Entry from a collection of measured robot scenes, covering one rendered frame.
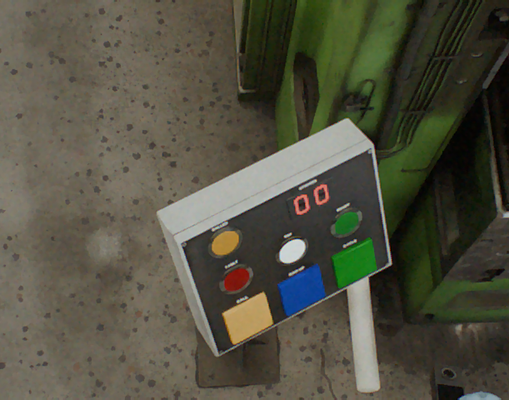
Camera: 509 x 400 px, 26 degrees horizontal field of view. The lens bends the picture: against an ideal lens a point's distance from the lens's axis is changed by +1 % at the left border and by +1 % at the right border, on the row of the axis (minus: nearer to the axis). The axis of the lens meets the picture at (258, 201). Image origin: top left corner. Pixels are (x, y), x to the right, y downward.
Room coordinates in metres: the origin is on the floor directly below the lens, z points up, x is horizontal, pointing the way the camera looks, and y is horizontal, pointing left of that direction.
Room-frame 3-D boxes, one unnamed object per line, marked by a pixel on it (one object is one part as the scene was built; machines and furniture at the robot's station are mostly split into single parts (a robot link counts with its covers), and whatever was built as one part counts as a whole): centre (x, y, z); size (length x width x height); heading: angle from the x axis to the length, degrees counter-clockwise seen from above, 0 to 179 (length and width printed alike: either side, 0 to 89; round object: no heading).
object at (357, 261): (0.54, -0.17, 1.01); 0.07 x 0.05 x 0.07; 129
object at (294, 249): (0.51, -0.07, 1.09); 0.05 x 0.03 x 0.04; 104
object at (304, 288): (0.47, -0.09, 1.01); 0.07 x 0.05 x 0.07; 129
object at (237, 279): (0.44, 0.01, 1.09); 0.05 x 0.03 x 0.04; 104
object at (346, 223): (0.57, -0.14, 1.09); 0.05 x 0.03 x 0.04; 104
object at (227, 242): (0.48, 0.04, 1.16); 0.05 x 0.03 x 0.04; 104
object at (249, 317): (0.41, -0.02, 1.01); 0.07 x 0.05 x 0.07; 129
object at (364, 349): (0.62, -0.23, 0.62); 0.44 x 0.05 x 0.05; 14
